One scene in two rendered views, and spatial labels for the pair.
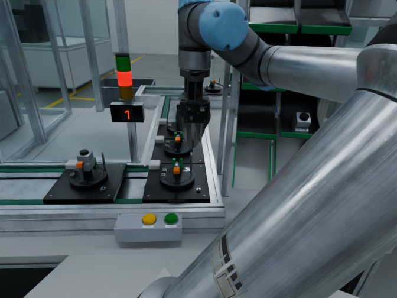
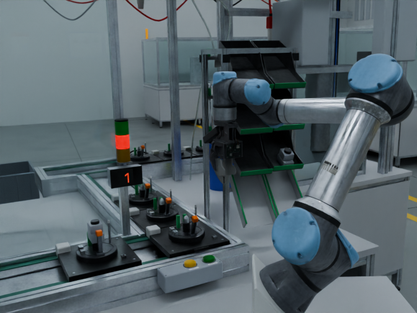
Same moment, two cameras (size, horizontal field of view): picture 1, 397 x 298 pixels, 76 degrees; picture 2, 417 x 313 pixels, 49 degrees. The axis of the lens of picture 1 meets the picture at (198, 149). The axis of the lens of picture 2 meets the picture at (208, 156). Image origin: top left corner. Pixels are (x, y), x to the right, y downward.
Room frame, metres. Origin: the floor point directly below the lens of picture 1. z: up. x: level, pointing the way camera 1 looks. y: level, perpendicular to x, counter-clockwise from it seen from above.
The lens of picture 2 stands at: (-0.70, 0.64, 1.64)
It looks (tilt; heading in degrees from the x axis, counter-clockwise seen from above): 13 degrees down; 337
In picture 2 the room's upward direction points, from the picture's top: 1 degrees counter-clockwise
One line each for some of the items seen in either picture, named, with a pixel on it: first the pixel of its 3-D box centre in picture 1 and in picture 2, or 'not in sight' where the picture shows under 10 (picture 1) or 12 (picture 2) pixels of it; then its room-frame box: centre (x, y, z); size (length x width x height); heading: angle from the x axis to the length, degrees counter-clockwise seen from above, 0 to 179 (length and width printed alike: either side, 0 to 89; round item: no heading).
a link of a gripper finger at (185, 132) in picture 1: (187, 135); (221, 171); (0.60, 0.03, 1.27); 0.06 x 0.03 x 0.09; 4
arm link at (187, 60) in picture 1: (196, 60); (225, 113); (0.61, 0.01, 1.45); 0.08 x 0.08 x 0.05
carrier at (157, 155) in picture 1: (178, 142); (161, 206); (1.06, 0.10, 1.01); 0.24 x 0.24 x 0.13; 4
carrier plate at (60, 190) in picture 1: (90, 181); (97, 256); (0.80, 0.42, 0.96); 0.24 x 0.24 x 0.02; 4
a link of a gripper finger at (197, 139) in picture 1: (199, 135); (229, 170); (0.60, 0.00, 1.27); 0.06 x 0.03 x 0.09; 4
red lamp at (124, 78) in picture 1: (124, 77); (122, 141); (0.93, 0.28, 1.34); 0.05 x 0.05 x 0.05
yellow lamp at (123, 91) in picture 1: (126, 91); (123, 154); (0.93, 0.28, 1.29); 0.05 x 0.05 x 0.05
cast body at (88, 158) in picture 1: (86, 158); (95, 229); (0.81, 0.42, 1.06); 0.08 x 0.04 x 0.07; 3
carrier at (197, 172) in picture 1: (176, 170); (186, 225); (0.82, 0.08, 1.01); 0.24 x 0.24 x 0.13; 4
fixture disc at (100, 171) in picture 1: (88, 177); (97, 251); (0.80, 0.42, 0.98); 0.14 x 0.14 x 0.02
